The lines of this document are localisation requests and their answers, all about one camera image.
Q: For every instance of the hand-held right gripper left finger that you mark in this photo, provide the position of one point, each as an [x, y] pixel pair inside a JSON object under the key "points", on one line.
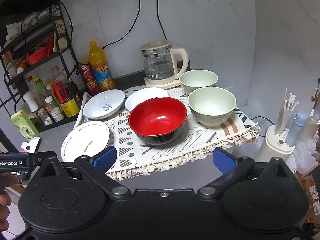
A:
{"points": [[105, 158]]}

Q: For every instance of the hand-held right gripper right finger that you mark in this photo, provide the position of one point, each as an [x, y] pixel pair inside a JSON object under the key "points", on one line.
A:
{"points": [[223, 161]]}

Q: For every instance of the white plate with line rim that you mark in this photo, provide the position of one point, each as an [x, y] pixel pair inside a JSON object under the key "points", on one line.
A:
{"points": [[82, 140]]}

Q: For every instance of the white plate with blue print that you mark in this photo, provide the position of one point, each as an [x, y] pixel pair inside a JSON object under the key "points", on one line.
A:
{"points": [[100, 102]]}

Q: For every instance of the pale green bowl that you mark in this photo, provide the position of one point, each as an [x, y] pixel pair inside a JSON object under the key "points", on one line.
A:
{"points": [[212, 105], [197, 80]]}

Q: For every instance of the red and black bowl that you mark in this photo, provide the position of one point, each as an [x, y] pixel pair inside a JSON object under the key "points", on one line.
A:
{"points": [[155, 117]]}

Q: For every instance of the plain white deep plate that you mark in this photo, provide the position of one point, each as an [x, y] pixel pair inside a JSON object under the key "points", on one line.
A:
{"points": [[146, 97]]}

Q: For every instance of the person's left hand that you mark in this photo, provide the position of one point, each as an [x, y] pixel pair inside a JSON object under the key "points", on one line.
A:
{"points": [[8, 180]]}

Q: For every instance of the patterned fringed tablecloth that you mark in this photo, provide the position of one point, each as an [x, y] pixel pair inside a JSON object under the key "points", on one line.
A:
{"points": [[200, 140]]}

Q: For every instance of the green and white box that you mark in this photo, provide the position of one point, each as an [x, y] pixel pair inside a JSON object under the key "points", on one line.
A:
{"points": [[23, 125]]}

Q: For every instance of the white chopstick holder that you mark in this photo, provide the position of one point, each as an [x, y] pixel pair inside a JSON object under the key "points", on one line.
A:
{"points": [[272, 145]]}

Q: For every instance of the yellow tin with red scissors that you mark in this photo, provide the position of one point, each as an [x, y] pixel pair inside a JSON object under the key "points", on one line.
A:
{"points": [[70, 105]]}

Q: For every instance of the red drink can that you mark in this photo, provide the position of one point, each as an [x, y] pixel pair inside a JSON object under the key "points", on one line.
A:
{"points": [[92, 88], [85, 72]]}

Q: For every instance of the pale blue bottle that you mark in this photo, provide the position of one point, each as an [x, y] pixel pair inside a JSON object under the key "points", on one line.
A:
{"points": [[296, 127]]}

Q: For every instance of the red kitchen tool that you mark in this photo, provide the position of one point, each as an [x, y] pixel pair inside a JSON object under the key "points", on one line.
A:
{"points": [[59, 91]]}

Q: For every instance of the white plastic bag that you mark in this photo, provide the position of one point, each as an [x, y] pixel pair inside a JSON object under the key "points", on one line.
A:
{"points": [[306, 155]]}

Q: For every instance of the bundle of white chopsticks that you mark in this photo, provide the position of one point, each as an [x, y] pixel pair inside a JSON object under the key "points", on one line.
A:
{"points": [[287, 107]]}

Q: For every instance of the orange juice bottle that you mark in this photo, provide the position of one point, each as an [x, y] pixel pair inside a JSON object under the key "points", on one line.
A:
{"points": [[100, 67]]}

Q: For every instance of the cream kettle base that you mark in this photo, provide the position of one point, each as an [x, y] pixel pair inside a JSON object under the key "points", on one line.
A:
{"points": [[160, 83]]}

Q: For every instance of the cardboard box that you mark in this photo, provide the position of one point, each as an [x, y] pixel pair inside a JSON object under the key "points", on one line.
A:
{"points": [[311, 195]]}

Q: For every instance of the red plastic basket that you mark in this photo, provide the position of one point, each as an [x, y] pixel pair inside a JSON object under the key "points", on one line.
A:
{"points": [[37, 56]]}

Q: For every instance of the black metal kitchen rack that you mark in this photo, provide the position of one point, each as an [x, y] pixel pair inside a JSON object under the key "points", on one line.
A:
{"points": [[72, 52]]}

